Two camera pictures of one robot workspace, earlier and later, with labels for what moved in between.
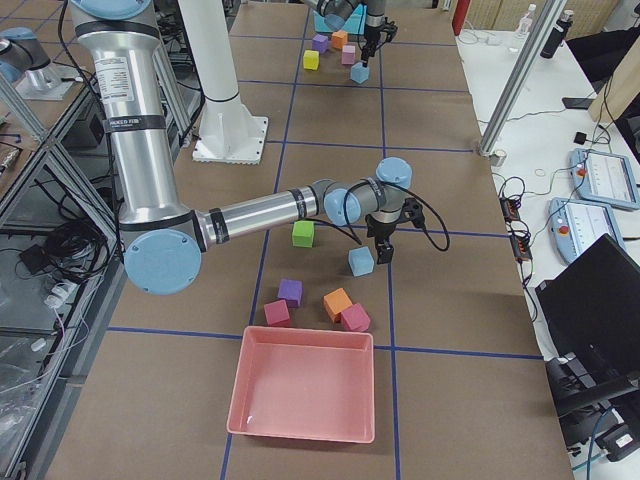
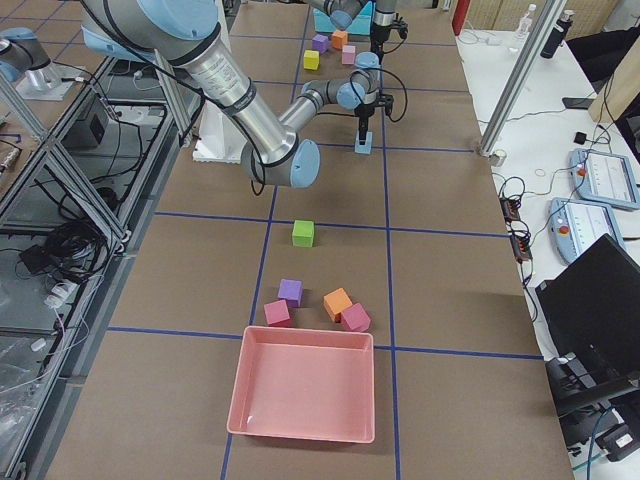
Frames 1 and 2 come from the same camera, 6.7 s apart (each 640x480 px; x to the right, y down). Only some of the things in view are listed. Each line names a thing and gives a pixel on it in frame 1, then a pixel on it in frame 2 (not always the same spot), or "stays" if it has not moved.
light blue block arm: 360,261 → 365,148
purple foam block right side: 291,291 stays
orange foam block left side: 339,39 stays
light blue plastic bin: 354,23 stays
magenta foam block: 356,318 stays
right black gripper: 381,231 → 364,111
